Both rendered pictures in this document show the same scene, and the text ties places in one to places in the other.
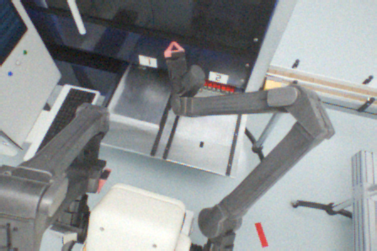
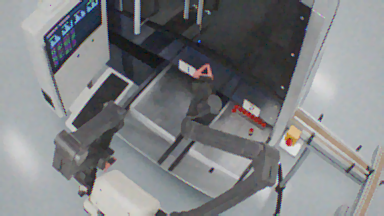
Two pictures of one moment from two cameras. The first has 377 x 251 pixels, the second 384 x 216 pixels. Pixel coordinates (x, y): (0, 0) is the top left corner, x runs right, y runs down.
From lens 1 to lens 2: 0.54 m
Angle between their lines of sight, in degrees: 10
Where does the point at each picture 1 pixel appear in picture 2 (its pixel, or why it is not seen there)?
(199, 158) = (202, 181)
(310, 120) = (259, 171)
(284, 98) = (252, 150)
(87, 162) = (101, 146)
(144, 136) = (157, 143)
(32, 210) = (71, 158)
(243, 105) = (232, 147)
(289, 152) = (241, 190)
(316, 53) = (360, 108)
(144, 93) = (173, 99)
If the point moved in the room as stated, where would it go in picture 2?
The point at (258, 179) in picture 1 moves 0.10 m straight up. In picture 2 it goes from (217, 203) to (221, 194)
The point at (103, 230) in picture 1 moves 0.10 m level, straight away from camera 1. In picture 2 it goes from (101, 191) to (85, 168)
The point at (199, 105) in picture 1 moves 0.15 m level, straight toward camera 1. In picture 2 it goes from (203, 134) to (180, 170)
